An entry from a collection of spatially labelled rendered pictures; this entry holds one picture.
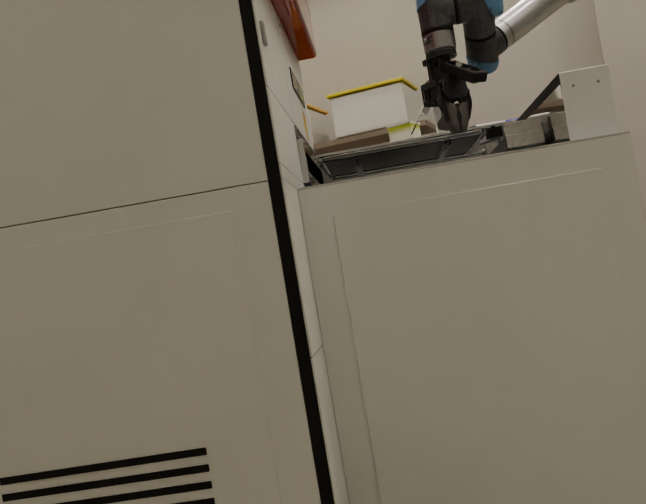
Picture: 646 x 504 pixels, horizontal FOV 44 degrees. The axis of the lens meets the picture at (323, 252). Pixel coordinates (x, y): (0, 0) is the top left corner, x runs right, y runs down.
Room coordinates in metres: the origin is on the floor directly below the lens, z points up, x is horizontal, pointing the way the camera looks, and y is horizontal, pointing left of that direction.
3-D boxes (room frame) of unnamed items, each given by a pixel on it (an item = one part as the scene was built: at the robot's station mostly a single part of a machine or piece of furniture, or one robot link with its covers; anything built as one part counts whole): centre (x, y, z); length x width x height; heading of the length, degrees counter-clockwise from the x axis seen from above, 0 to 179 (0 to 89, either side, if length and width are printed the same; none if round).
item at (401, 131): (2.29, -0.28, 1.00); 0.07 x 0.07 x 0.07; 59
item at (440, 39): (1.87, -0.34, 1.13); 0.08 x 0.08 x 0.05
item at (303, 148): (1.92, -0.01, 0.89); 0.44 x 0.02 x 0.10; 175
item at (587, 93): (1.82, -0.57, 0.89); 0.55 x 0.09 x 0.14; 175
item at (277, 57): (1.74, 0.02, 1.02); 0.81 x 0.03 x 0.40; 175
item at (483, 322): (1.98, -0.33, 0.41); 0.96 x 0.64 x 0.82; 175
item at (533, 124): (1.75, -0.47, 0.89); 0.08 x 0.03 x 0.03; 85
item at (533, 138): (1.91, -0.48, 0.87); 0.36 x 0.08 x 0.03; 175
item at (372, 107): (4.72, -0.44, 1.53); 0.46 x 0.38 x 0.26; 70
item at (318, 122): (4.91, 0.09, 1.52); 0.43 x 0.35 x 0.24; 70
